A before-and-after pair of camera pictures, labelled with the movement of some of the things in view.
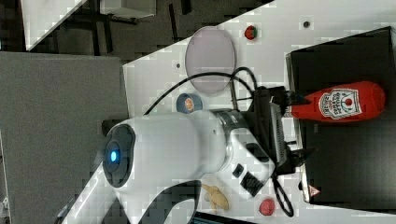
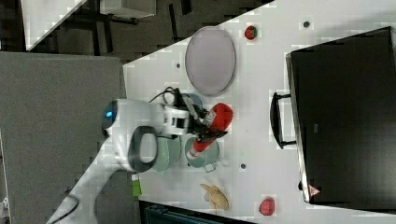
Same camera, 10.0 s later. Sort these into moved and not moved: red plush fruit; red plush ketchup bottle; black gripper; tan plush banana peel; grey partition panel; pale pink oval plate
Moved: black gripper; red plush ketchup bottle
Not moved: red plush fruit; grey partition panel; tan plush banana peel; pale pink oval plate
